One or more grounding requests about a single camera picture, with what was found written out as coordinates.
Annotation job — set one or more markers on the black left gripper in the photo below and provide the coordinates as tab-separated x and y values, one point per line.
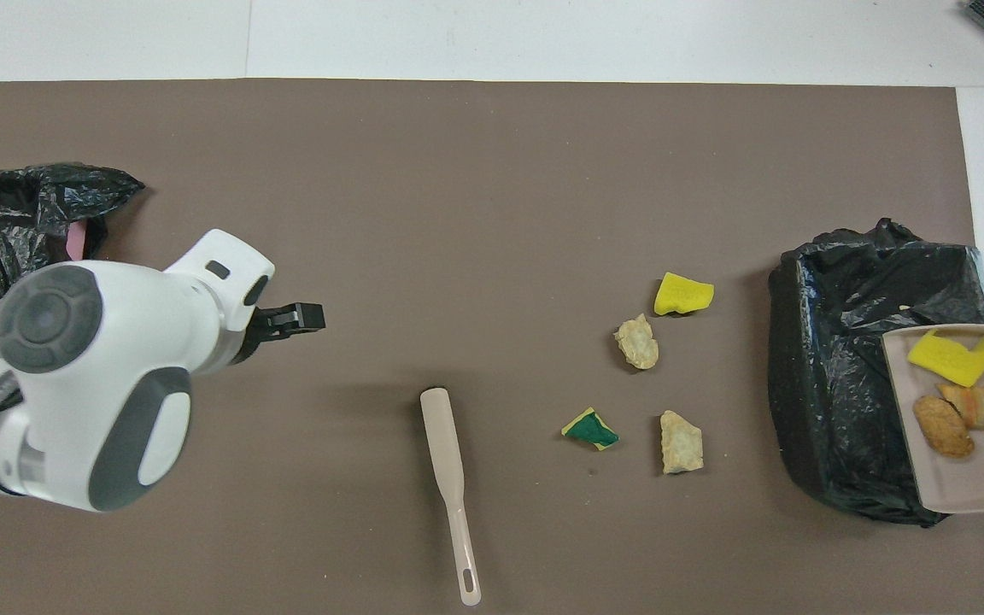
263	331

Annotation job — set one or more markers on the beige hand brush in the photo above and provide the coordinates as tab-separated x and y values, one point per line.
442	444

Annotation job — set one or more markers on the green yellow sponge piece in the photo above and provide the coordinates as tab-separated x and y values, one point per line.
591	429

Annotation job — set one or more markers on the pale dumpling toy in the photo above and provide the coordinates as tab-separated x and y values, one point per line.
637	343
681	444

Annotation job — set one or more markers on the wedge yellow sponge piece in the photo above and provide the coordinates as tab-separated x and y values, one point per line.
682	295

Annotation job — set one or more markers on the notched yellow sponge piece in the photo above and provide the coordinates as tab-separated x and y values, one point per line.
949	360

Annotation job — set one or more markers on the brown bread roll toy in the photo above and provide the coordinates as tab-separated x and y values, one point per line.
943	427

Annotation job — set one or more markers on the striped croissant toy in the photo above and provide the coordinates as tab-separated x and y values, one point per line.
983	407

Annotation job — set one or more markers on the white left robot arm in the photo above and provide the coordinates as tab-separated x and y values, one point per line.
90	367

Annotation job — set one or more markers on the black bagged bin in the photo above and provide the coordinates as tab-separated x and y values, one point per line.
834	384

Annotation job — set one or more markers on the brown table mat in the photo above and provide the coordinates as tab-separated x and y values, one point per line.
458	137

